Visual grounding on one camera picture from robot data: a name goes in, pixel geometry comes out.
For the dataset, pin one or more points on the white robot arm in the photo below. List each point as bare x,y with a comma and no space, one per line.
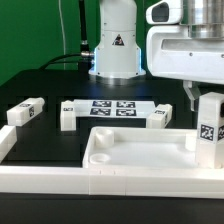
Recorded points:
117,58

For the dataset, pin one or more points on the white left fence wall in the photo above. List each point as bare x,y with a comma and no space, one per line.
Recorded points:
8,138

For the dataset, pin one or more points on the white desk top tray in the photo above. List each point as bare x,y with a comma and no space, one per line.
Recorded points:
141,148

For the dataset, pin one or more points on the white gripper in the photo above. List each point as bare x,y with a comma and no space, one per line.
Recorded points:
186,42

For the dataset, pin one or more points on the white fence wall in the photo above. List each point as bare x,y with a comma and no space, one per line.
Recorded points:
8,138
193,183

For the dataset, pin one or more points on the white front fence wall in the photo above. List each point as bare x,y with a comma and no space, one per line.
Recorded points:
193,183

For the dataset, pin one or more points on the white marker base plate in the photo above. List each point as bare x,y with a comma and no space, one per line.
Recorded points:
113,108

